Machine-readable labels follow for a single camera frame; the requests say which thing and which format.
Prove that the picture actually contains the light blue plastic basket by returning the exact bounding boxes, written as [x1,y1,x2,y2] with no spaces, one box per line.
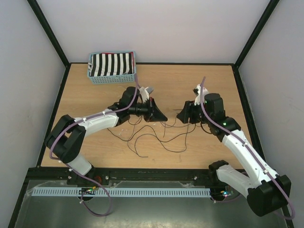
[87,51,136,85]

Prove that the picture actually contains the light blue slotted cable duct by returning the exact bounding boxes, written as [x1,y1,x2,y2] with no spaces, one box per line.
[31,187,210,198]

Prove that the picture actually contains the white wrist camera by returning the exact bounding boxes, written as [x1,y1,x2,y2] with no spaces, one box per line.
[139,86,154,103]
[193,84,209,106]

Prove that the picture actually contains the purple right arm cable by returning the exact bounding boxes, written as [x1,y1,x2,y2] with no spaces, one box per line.
[198,76,296,220]

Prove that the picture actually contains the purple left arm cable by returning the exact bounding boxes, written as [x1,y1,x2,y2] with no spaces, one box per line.
[48,73,141,216]

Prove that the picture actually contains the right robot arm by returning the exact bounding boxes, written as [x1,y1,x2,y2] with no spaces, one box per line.
[177,89,291,217]

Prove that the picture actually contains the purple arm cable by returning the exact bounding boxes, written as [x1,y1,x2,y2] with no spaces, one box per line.
[198,76,296,220]
[48,73,141,216]

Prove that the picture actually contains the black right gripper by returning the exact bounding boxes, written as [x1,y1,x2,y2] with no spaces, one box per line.
[176,99,212,124]

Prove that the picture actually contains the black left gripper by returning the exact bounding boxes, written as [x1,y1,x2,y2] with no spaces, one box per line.
[129,97,168,123]

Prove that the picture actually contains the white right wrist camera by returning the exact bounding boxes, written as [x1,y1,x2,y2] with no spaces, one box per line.
[193,84,209,106]

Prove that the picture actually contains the black white striped cloth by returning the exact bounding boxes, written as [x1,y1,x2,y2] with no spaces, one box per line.
[88,52,135,77]

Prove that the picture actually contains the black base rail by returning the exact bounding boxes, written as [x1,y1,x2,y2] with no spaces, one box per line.
[25,167,226,187]

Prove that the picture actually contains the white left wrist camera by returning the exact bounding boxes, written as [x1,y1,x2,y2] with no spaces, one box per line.
[139,86,154,103]

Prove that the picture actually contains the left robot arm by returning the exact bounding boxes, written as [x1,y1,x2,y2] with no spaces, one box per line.
[45,86,168,184]

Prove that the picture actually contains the black aluminium frame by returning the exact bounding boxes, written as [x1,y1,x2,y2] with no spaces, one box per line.
[4,0,295,228]

